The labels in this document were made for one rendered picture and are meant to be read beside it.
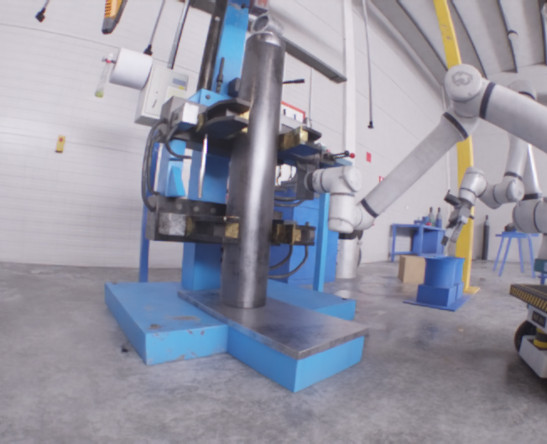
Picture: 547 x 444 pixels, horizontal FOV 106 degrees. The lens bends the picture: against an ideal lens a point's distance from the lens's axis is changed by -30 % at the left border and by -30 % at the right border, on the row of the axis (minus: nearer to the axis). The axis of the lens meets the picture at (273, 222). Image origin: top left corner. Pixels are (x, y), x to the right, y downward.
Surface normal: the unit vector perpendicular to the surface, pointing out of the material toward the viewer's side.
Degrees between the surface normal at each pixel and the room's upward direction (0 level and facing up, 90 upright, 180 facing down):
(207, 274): 90
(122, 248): 90
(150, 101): 90
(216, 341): 90
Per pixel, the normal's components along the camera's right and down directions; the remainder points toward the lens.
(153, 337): 0.66, 0.03
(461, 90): -0.72, -0.05
